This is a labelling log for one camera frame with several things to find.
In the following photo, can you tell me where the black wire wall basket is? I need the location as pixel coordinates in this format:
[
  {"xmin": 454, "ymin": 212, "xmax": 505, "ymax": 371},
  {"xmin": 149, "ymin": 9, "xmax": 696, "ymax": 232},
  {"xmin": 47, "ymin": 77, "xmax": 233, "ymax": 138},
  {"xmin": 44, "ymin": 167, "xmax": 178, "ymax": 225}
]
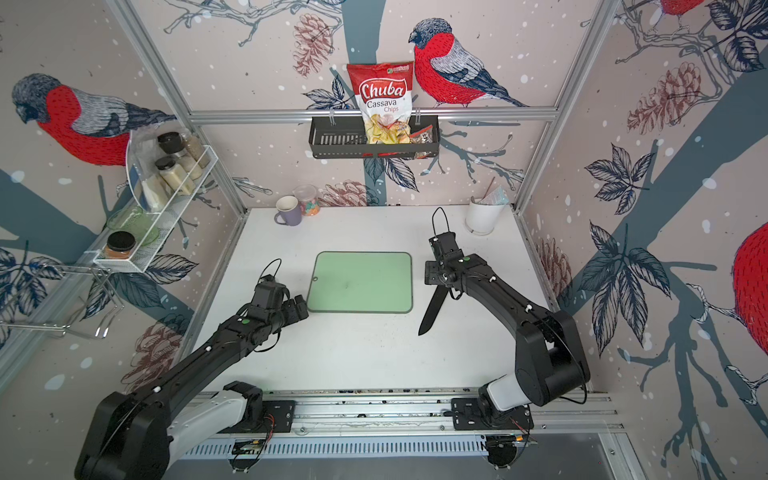
[{"xmin": 308, "ymin": 113, "xmax": 441, "ymax": 160}]

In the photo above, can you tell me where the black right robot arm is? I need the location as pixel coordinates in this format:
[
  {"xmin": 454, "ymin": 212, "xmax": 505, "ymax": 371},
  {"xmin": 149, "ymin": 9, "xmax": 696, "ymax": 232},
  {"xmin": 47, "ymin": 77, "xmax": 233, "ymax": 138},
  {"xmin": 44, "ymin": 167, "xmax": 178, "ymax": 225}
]
[{"xmin": 418, "ymin": 231, "xmax": 590, "ymax": 421}]

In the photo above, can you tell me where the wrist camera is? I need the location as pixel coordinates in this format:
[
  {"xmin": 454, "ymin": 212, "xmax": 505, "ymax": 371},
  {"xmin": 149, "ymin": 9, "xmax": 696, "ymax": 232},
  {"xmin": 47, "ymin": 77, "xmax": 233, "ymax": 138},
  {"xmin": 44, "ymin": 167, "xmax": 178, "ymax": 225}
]
[
  {"xmin": 429, "ymin": 231, "xmax": 464, "ymax": 264},
  {"xmin": 251, "ymin": 277, "xmax": 290, "ymax": 310}
]

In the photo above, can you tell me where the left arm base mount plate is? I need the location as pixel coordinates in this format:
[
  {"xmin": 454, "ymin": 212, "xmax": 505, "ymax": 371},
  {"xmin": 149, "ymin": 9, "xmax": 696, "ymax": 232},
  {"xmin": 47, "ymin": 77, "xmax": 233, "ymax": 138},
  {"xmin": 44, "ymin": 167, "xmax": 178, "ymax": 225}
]
[{"xmin": 222, "ymin": 399, "xmax": 296, "ymax": 434}]

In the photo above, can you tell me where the clear jar of colourful candies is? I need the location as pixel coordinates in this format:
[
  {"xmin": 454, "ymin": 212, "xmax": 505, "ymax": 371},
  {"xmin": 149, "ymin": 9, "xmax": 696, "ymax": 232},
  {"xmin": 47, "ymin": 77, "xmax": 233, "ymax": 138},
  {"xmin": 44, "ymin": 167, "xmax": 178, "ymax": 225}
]
[{"xmin": 293, "ymin": 184, "xmax": 320, "ymax": 216}]

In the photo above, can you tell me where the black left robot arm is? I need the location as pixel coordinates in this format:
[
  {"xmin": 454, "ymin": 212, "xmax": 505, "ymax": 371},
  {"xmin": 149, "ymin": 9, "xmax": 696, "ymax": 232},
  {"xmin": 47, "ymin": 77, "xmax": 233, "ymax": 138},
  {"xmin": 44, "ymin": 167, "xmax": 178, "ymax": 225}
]
[{"xmin": 74, "ymin": 275, "xmax": 309, "ymax": 479}]

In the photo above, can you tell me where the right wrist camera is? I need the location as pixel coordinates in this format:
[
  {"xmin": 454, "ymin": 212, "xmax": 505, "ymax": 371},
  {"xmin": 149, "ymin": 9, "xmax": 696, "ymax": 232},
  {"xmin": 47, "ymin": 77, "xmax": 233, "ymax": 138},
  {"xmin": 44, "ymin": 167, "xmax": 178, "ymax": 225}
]
[{"xmin": 429, "ymin": 231, "xmax": 464, "ymax": 264}]

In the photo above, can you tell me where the black knife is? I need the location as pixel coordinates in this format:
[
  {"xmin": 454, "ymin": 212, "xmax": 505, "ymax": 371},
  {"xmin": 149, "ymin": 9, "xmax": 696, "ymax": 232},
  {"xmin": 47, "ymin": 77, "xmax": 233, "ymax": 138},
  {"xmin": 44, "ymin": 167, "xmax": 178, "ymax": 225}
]
[{"xmin": 418, "ymin": 285, "xmax": 450, "ymax": 336}]

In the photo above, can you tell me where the white utensil cup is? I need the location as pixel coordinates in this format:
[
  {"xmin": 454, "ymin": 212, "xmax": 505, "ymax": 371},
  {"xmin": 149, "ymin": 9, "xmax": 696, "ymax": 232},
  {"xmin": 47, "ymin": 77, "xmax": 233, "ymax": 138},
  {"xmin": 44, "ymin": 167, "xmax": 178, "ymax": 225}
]
[{"xmin": 464, "ymin": 197, "xmax": 507, "ymax": 236}]

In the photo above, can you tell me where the blister pack in cup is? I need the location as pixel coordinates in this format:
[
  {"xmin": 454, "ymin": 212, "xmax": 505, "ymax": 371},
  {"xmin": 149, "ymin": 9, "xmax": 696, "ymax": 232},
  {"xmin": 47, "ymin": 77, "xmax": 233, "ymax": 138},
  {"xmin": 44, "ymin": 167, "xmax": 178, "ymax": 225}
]
[{"xmin": 481, "ymin": 186, "xmax": 509, "ymax": 206}]

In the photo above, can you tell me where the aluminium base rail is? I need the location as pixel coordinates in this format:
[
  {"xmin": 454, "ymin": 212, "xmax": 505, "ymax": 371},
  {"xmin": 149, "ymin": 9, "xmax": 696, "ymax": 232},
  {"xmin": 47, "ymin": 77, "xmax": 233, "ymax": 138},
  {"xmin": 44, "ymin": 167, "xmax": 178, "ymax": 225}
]
[{"xmin": 264, "ymin": 388, "xmax": 626, "ymax": 437}]

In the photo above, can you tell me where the purple ceramic mug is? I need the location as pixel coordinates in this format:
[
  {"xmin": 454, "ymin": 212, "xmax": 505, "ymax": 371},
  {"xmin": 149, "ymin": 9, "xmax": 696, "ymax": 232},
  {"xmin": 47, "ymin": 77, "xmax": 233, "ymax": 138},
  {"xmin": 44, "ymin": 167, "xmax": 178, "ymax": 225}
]
[{"xmin": 274, "ymin": 195, "xmax": 303, "ymax": 227}]

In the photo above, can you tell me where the orange jar black lid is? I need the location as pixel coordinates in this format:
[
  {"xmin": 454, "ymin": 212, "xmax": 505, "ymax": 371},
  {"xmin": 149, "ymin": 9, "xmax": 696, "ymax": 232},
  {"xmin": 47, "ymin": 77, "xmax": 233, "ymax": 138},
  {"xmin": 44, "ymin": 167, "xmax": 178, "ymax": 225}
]
[{"xmin": 104, "ymin": 230, "xmax": 137, "ymax": 260}]

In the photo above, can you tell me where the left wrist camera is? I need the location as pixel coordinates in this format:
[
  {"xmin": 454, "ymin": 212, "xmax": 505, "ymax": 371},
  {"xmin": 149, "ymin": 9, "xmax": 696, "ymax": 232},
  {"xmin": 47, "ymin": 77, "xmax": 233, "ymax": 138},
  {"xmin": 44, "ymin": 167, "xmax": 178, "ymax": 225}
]
[{"xmin": 251, "ymin": 277, "xmax": 290, "ymax": 310}]

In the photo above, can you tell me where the green cutting board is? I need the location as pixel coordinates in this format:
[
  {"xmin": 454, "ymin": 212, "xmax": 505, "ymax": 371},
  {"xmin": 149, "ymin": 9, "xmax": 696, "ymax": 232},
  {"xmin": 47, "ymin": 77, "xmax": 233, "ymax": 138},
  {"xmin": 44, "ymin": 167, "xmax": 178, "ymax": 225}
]
[{"xmin": 307, "ymin": 251, "xmax": 413, "ymax": 314}]

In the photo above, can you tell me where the metal wire wall rack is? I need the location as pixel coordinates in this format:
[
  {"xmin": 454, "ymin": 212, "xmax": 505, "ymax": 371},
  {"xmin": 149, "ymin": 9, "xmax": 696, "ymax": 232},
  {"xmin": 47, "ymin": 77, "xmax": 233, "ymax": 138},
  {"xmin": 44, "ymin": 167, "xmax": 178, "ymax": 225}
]
[{"xmin": 1, "ymin": 262, "xmax": 125, "ymax": 339}]

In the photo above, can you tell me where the clear acrylic wall shelf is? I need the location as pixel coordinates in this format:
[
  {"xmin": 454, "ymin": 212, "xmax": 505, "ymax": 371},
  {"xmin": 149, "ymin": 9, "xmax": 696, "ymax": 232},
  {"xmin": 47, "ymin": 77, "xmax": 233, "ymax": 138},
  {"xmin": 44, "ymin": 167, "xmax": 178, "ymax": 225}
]
[{"xmin": 94, "ymin": 121, "xmax": 219, "ymax": 273}]

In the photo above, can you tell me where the green glass plate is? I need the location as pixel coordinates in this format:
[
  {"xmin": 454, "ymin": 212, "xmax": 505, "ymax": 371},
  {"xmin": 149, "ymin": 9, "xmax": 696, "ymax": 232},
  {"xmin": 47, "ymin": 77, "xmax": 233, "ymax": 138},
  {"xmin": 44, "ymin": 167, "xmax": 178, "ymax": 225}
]
[{"xmin": 106, "ymin": 205, "xmax": 160, "ymax": 246}]

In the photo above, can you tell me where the red Chuba cassava chips bag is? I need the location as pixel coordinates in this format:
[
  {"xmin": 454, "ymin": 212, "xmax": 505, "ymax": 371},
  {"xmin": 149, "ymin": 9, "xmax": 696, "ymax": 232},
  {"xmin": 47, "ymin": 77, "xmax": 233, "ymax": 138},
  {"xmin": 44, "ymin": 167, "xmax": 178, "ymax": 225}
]
[{"xmin": 347, "ymin": 62, "xmax": 413, "ymax": 145}]

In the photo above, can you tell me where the spice jar black lid lower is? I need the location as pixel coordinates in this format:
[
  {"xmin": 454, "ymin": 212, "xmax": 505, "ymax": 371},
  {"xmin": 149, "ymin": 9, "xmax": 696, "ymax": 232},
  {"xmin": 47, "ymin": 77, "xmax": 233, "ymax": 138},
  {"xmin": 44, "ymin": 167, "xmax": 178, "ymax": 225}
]
[{"xmin": 155, "ymin": 156, "xmax": 195, "ymax": 196}]

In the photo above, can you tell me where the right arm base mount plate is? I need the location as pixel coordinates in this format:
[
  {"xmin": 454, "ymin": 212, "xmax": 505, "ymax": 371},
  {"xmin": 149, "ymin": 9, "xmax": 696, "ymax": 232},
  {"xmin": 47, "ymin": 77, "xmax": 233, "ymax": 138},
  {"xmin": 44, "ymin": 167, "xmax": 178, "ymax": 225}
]
[{"xmin": 450, "ymin": 397, "xmax": 534, "ymax": 432}]

